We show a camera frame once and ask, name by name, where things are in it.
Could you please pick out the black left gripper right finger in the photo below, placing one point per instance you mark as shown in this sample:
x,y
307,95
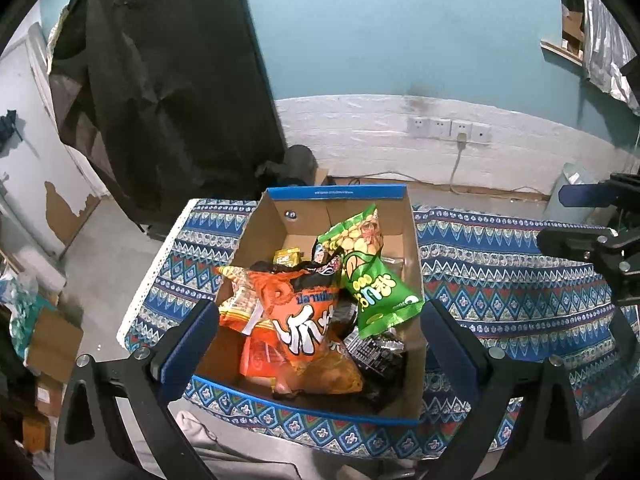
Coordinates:
x,y
546,440

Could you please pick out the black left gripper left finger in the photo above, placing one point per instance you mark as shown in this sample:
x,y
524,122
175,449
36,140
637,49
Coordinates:
x,y
92,440

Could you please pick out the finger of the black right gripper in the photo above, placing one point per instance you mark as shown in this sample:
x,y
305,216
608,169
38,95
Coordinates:
x,y
575,243
595,194

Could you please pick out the green peanut snack bag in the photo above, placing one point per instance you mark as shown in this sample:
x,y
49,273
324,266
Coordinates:
x,y
383,299

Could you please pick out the orange squid snack bag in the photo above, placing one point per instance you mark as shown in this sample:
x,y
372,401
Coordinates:
x,y
303,355

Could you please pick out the grey waste bin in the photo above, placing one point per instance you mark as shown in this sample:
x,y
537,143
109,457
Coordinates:
x,y
563,205

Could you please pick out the blue patterned tablecloth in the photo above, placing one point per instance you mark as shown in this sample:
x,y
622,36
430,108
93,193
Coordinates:
x,y
485,269

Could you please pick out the brown boxes on floor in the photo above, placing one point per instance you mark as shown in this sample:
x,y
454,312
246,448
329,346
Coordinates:
x,y
51,355

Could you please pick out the black printed snack packet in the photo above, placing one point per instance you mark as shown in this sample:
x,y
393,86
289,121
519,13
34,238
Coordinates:
x,y
381,355

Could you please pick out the small cardboard box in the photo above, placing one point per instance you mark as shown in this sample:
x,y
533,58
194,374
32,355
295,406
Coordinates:
x,y
321,176

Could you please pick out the blue cardboard box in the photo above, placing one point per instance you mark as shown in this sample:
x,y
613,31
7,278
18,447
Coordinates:
x,y
283,230

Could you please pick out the black cylindrical device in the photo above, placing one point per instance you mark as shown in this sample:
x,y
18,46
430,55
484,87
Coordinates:
x,y
297,168

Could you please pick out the black hanging cloth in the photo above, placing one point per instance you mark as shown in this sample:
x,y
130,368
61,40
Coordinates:
x,y
169,100

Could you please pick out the white wall socket strip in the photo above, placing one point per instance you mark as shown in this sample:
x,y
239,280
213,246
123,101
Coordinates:
x,y
449,130

